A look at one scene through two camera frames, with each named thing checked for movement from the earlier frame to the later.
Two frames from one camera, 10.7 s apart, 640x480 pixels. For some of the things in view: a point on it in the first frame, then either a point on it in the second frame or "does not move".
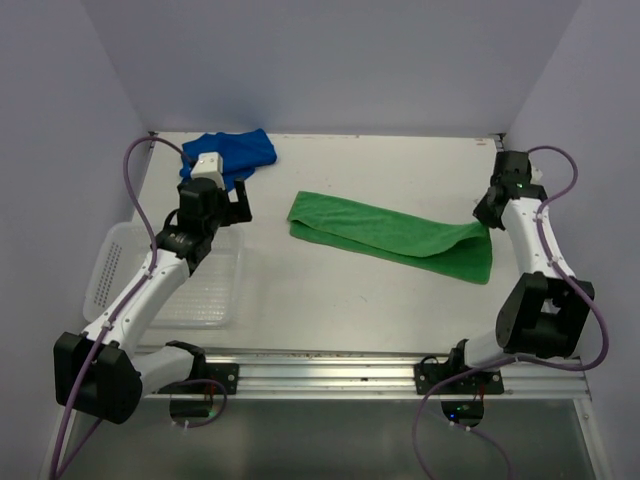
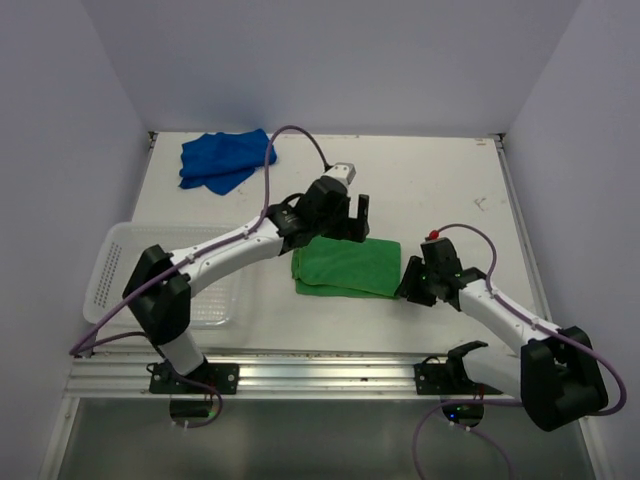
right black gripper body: [487, 214] → [435, 275]
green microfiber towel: [444, 247] → [335, 266]
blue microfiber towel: [242, 152] does not move
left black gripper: [238, 211] → [350, 228]
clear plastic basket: [208, 298] does not move
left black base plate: [225, 373] does not move
